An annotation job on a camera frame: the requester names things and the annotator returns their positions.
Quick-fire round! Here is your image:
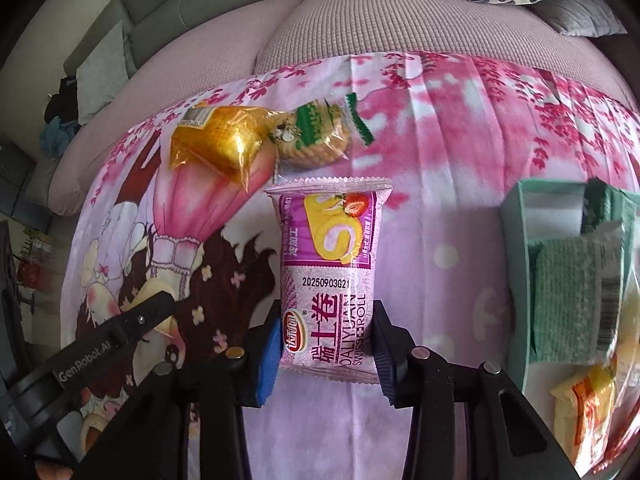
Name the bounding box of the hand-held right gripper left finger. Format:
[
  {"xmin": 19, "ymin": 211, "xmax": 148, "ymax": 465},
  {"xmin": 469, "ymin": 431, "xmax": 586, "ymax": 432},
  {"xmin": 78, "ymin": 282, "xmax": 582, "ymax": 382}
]
[{"xmin": 75, "ymin": 300, "xmax": 283, "ymax": 480}]

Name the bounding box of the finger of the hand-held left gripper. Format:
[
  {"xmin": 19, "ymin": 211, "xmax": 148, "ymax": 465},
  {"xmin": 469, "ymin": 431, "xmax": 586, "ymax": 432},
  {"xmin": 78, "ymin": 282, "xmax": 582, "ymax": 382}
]
[{"xmin": 106, "ymin": 294, "xmax": 177, "ymax": 346}]

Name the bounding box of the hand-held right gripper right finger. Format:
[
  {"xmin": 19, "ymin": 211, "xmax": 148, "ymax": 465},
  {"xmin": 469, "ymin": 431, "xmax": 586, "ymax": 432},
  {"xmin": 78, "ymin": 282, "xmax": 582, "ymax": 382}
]
[{"xmin": 367, "ymin": 300, "xmax": 581, "ymax": 480}]

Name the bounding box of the pink cake roll packet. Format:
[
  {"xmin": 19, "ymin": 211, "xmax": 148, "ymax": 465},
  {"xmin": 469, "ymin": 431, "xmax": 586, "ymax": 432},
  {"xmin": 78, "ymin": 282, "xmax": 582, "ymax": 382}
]
[{"xmin": 264, "ymin": 176, "xmax": 393, "ymax": 386}]

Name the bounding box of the mint green storage box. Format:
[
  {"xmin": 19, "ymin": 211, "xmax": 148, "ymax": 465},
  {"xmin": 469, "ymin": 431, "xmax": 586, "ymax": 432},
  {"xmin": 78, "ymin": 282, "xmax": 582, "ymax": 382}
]
[{"xmin": 500, "ymin": 177, "xmax": 640, "ymax": 480}]

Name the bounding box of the green textured snack packet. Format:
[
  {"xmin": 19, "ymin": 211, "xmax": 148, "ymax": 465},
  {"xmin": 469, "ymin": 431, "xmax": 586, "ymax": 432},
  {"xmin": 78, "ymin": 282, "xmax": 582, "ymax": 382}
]
[{"xmin": 530, "ymin": 235, "xmax": 608, "ymax": 366}]

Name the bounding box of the yellow snack packet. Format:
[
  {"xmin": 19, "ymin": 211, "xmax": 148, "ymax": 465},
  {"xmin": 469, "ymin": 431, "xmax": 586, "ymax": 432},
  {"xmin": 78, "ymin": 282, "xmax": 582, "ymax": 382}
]
[{"xmin": 549, "ymin": 365, "xmax": 621, "ymax": 471}]

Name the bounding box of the printed cartoon blanket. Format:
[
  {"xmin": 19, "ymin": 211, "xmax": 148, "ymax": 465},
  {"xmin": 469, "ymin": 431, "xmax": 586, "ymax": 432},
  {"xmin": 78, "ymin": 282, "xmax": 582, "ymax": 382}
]
[{"xmin": 60, "ymin": 50, "xmax": 640, "ymax": 480}]

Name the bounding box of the orange wrapped cake packet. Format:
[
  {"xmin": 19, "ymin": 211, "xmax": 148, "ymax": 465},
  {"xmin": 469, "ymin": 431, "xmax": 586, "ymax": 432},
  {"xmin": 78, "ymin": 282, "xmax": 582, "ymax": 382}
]
[{"xmin": 169, "ymin": 102, "xmax": 286, "ymax": 193}]

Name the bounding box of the blue cloth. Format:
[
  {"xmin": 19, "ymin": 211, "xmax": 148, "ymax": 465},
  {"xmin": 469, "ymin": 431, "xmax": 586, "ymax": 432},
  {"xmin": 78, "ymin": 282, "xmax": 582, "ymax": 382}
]
[{"xmin": 40, "ymin": 120, "xmax": 81, "ymax": 158}]

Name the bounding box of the green-edged cookie packet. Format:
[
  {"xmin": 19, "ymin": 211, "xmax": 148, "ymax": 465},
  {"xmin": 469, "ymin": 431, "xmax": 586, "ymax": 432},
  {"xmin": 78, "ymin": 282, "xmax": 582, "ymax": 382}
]
[{"xmin": 267, "ymin": 92, "xmax": 376, "ymax": 171}]

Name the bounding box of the dark clothing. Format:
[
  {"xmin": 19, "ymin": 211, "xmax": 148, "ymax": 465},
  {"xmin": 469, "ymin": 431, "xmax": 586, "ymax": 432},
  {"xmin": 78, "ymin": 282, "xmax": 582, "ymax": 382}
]
[{"xmin": 44, "ymin": 76, "xmax": 81, "ymax": 123}]

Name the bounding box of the light grey-green pillow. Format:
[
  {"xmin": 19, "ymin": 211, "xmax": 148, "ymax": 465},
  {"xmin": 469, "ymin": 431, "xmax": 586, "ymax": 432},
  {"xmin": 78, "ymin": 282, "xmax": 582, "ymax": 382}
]
[{"xmin": 75, "ymin": 20, "xmax": 126, "ymax": 126}]

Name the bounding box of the dark green snack packet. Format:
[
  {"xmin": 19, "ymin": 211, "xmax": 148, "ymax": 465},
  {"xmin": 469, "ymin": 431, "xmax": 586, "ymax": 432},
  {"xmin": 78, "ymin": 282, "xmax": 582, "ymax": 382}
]
[{"xmin": 580, "ymin": 178, "xmax": 636, "ymax": 236}]

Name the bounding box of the grey-green sofa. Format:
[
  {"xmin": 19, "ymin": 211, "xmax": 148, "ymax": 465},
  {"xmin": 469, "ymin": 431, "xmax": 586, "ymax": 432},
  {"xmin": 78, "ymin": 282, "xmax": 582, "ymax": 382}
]
[{"xmin": 0, "ymin": 0, "xmax": 451, "ymax": 126}]

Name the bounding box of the grey pillow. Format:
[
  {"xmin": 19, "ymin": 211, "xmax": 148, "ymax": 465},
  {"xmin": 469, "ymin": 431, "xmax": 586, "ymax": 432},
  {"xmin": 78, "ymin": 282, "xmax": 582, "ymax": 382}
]
[{"xmin": 530, "ymin": 0, "xmax": 628, "ymax": 38}]

